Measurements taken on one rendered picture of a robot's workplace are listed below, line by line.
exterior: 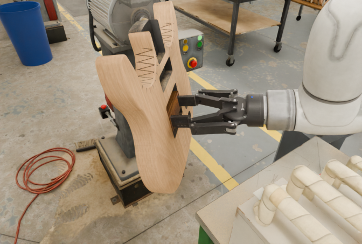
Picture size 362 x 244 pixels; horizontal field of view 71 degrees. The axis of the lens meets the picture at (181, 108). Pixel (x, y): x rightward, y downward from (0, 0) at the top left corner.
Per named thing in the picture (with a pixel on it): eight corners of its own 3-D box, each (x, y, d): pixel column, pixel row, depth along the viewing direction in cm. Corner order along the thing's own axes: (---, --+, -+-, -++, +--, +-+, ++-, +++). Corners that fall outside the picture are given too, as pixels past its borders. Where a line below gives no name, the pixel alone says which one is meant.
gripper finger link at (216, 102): (235, 103, 57) (238, 99, 58) (193, 93, 63) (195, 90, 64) (236, 115, 60) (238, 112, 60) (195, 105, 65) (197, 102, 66)
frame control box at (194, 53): (150, 69, 154) (146, 27, 138) (180, 61, 163) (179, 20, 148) (171, 88, 137) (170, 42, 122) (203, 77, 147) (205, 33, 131)
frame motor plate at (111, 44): (89, 30, 143) (88, 24, 140) (129, 23, 153) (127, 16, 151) (113, 54, 119) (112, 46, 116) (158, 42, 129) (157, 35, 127)
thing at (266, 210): (251, 216, 53) (260, 189, 47) (262, 209, 54) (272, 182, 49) (263, 229, 51) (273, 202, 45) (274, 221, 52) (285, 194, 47)
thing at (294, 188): (278, 198, 57) (289, 171, 51) (287, 191, 58) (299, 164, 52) (290, 209, 54) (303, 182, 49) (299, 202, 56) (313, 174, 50)
